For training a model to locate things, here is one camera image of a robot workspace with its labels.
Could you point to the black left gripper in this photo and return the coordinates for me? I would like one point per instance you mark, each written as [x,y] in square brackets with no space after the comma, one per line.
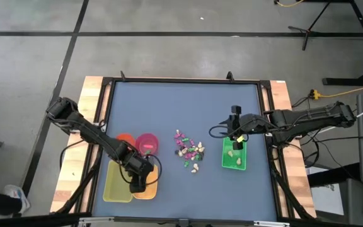
[137,168]

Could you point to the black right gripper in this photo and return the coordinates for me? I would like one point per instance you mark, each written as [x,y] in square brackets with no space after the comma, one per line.
[239,127]

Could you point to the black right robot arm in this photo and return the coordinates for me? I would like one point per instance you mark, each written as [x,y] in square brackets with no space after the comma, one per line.
[310,115]

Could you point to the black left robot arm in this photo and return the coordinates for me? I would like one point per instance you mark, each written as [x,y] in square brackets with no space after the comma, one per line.
[87,130]

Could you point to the yellow label tag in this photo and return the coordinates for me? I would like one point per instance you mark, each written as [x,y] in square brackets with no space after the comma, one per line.
[240,138]

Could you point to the orange-yellow plastic bin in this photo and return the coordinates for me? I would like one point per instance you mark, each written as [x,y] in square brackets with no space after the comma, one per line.
[151,189]

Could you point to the green plastic basket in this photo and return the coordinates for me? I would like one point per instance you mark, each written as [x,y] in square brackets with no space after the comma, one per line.
[227,162]

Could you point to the translucent yellow plastic bin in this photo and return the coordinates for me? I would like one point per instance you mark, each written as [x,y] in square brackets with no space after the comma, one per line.
[115,186]

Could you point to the pink plastic bowl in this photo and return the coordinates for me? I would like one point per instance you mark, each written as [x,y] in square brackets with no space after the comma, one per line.
[143,140]

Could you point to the orange plastic bowl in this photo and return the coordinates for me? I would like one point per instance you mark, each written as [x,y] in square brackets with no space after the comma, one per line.
[126,138]

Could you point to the wooden side board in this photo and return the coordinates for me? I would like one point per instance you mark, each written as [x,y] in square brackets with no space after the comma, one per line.
[301,176]
[68,189]

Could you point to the white box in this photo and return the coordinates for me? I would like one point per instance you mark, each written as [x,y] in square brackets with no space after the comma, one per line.
[326,195]

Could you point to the black tripod stand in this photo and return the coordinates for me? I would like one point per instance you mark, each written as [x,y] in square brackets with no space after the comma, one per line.
[308,31]

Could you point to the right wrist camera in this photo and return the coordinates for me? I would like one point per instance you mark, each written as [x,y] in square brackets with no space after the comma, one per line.
[236,110]

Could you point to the aluminium rail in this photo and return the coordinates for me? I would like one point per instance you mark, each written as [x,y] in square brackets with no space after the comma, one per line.
[96,218]
[271,224]

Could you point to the silver corner bracket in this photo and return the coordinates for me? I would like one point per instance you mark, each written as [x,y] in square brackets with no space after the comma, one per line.
[103,128]

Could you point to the black desk leg frame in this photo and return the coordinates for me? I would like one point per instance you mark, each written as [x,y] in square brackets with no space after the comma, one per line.
[342,81]

